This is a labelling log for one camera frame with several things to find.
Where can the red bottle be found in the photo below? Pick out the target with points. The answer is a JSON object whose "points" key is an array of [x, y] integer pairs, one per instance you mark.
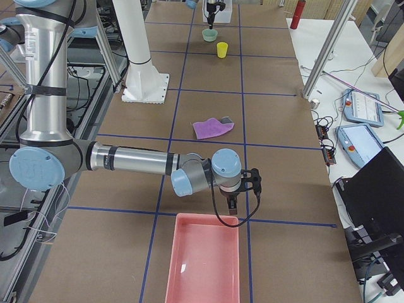
{"points": [[297, 14]]}

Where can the near teach pendant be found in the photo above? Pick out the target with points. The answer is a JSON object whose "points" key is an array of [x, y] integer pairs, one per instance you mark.
{"points": [[360, 142]]}

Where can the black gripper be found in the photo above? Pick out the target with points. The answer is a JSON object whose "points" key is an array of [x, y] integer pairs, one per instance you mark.
{"points": [[211, 11], [230, 194]]}

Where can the green bowl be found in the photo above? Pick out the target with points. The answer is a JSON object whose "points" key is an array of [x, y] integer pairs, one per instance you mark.
{"points": [[209, 35]]}

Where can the yellow plastic cup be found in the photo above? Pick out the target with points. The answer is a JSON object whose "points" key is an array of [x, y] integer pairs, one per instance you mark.
{"points": [[222, 48]]}

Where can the aluminium frame post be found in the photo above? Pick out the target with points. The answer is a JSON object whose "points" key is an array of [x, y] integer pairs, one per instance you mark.
{"points": [[333, 35]]}

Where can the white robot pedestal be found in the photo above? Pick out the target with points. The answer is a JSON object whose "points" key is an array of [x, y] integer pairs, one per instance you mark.
{"points": [[144, 84]]}

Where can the white translucent bin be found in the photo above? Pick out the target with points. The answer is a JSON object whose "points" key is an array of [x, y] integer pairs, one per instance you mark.
{"points": [[221, 16]]}

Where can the purple grey cloth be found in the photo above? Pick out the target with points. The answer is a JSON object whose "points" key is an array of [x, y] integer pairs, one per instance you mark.
{"points": [[212, 127]]}

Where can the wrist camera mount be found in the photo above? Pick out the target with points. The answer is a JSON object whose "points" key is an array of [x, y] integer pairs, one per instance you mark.
{"points": [[251, 180]]}

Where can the pink plastic bin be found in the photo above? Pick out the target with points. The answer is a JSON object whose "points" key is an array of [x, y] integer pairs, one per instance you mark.
{"points": [[204, 263]]}

